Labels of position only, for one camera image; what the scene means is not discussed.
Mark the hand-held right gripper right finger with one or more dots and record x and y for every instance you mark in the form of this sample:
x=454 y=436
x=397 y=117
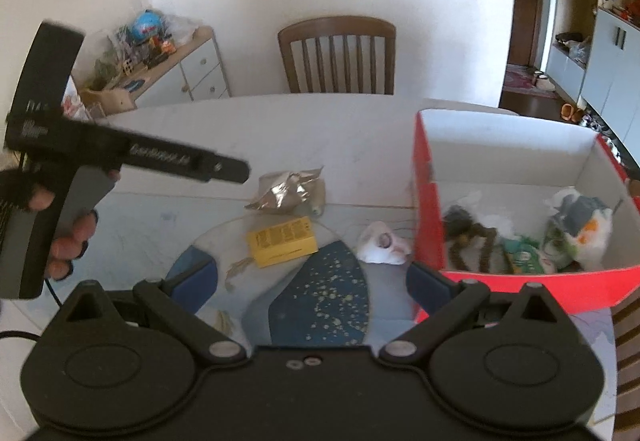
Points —
x=427 y=286

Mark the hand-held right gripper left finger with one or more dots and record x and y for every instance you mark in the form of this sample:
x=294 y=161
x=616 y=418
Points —
x=192 y=278

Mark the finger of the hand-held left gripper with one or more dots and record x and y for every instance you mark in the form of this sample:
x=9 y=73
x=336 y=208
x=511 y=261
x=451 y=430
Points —
x=220 y=167

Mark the brown scrunchie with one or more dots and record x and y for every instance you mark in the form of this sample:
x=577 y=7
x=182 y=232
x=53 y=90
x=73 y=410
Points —
x=487 y=241

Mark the red cardboard box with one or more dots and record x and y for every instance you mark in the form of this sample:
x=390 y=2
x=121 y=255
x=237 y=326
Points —
x=425 y=201

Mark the white plastic bag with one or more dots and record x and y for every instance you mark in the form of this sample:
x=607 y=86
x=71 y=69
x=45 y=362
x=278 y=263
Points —
x=580 y=221

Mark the person's left hand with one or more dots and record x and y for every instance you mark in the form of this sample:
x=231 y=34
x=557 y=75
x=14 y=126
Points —
x=75 y=233

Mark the red and white picture box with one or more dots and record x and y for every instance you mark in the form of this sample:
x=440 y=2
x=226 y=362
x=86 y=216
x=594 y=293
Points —
x=75 y=106

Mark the drinking glass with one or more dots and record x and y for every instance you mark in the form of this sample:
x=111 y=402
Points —
x=97 y=113

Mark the silver foil bag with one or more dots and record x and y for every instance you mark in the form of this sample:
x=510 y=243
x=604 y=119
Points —
x=282 y=193

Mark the small wooden box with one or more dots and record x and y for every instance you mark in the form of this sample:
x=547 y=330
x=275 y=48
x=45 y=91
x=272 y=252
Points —
x=107 y=98

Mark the clutter of small figurines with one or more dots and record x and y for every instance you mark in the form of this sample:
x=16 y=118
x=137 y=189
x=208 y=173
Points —
x=135 y=56

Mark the yellow box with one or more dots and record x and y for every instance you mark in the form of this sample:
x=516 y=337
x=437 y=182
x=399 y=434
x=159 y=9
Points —
x=282 y=241

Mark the white sideboard cabinet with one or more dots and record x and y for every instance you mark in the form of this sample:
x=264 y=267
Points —
x=200 y=66

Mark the round blue placemat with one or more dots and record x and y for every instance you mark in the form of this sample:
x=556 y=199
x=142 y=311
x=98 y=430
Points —
x=320 y=301

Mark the blue globe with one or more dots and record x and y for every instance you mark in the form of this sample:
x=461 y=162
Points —
x=147 y=23

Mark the clear plastic bag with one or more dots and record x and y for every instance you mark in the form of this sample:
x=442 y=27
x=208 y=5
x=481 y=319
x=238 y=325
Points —
x=182 y=28

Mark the wooden chair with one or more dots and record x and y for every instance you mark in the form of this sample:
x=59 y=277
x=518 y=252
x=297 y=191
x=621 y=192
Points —
x=335 y=23
x=627 y=361

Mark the patterned rug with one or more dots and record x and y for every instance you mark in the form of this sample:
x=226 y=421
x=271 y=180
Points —
x=525 y=81

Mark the grey plastic bag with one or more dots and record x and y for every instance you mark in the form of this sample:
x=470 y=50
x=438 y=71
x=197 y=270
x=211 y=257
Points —
x=572 y=46

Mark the dark wooden door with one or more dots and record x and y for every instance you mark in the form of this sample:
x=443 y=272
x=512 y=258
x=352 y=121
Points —
x=525 y=21

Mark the light blue cabinet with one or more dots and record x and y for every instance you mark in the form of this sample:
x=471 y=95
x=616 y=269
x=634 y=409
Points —
x=610 y=61

